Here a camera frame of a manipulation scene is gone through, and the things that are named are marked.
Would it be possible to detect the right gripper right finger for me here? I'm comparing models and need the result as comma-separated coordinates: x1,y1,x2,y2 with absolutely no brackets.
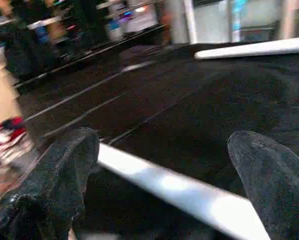
228,131,299,240

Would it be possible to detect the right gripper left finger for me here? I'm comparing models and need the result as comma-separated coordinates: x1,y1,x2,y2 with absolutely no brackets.
0,127,100,240

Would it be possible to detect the black work mat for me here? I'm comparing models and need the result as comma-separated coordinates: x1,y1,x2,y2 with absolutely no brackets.
14,42,299,240

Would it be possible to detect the red white bundle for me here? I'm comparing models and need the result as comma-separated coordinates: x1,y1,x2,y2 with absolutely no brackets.
0,116,33,163

